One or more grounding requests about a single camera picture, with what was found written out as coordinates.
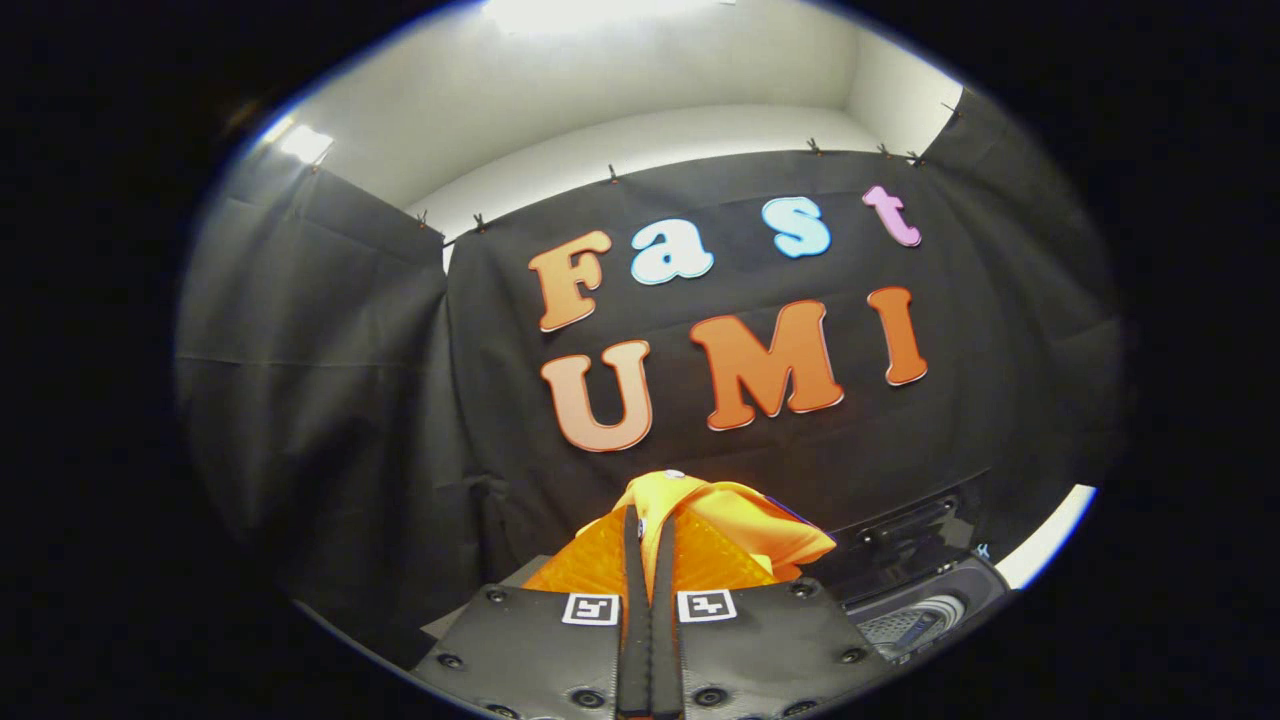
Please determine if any yellow polo shirt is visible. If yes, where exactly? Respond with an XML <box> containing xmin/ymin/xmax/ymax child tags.
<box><xmin>578</xmin><ymin>470</ymin><xmax>837</xmax><ymax>601</ymax></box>

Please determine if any dark washing machine lid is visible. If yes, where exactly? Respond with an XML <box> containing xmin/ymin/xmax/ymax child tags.
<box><xmin>815</xmin><ymin>468</ymin><xmax>993</xmax><ymax>591</ymax></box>

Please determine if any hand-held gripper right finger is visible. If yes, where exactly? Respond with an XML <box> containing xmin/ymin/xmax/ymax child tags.
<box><xmin>650</xmin><ymin>510</ymin><xmax>896</xmax><ymax>719</ymax></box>

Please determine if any black backdrop cloth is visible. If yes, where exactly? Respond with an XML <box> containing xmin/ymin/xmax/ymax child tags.
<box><xmin>175</xmin><ymin>90</ymin><xmax>1121</xmax><ymax>671</ymax></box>

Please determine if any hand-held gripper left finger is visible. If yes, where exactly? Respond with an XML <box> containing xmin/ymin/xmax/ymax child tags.
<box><xmin>412</xmin><ymin>505</ymin><xmax>653</xmax><ymax>719</ymax></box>

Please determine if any white side table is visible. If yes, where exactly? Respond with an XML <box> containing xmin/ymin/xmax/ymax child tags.
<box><xmin>995</xmin><ymin>485</ymin><xmax>1098</xmax><ymax>591</ymax></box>

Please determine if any small strip light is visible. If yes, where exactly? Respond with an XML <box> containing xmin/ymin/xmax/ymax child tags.
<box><xmin>265</xmin><ymin>120</ymin><xmax>336</xmax><ymax>166</ymax></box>

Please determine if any grey washing machine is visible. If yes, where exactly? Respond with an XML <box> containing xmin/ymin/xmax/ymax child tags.
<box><xmin>840</xmin><ymin>555</ymin><xmax>1013</xmax><ymax>666</ymax></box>

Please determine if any row of small cloth clips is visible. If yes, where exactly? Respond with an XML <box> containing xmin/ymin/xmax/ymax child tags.
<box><xmin>415</xmin><ymin>100</ymin><xmax>961</xmax><ymax>233</ymax></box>

